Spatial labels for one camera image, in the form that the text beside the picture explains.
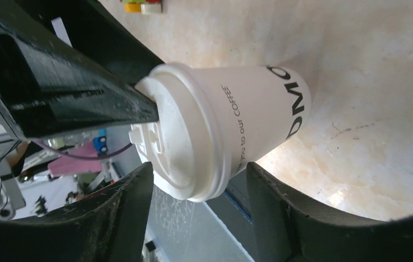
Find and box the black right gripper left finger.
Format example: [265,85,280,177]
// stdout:
[0,162,154,261]

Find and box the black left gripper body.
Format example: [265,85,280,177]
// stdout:
[0,1,162,140]

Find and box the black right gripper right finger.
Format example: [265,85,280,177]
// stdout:
[246,162,413,261]

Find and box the white plastic cup lid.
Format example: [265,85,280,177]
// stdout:
[129,63,230,203]

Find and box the white paper cup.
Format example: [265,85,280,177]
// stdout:
[193,65,311,176]

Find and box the red green toy car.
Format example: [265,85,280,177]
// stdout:
[121,0,163,15]

